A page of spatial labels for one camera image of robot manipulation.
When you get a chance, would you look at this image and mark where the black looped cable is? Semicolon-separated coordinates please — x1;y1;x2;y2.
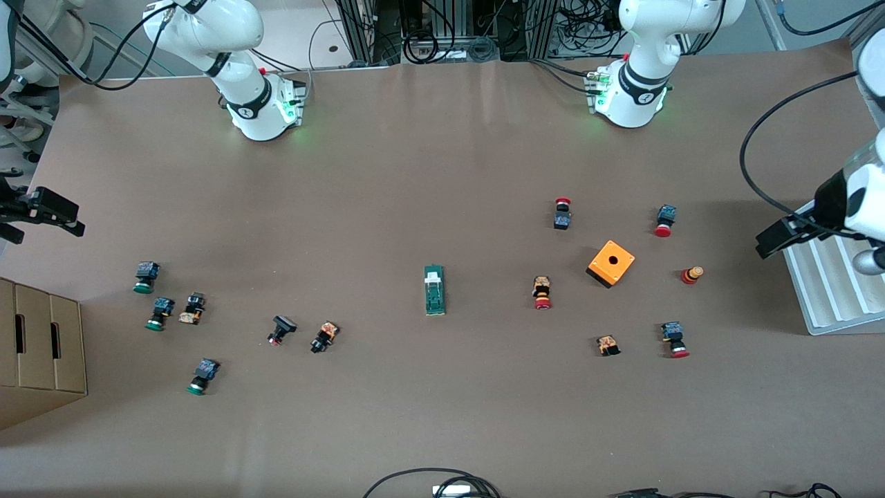
362;468;501;498

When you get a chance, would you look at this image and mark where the black button orange contact block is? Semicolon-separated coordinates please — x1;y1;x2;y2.
310;320;340;355

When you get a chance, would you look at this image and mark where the orange button enclosure box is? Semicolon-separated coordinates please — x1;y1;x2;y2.
586;239;636;289

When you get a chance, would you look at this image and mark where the white ribbed plastic tray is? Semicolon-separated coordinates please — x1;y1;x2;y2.
775;164;885;337

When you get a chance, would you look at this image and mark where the brown cardboard box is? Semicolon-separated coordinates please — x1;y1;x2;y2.
0;277;89;431

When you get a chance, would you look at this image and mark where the white background machine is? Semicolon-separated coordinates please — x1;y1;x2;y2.
0;0;94;94

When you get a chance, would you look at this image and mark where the black square push button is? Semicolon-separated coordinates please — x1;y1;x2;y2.
267;315;298;347

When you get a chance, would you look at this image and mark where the black button cream contact block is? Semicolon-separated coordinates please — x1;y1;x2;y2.
178;292;207;326

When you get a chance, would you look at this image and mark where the green push button blue block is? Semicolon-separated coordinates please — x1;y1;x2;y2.
186;358;221;396
133;261;161;295
145;297;176;332

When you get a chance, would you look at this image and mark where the aluminium frame rack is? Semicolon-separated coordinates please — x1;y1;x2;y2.
335;0;595;66

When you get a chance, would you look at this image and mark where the brown paper table cover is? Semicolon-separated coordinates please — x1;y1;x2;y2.
0;38;885;498

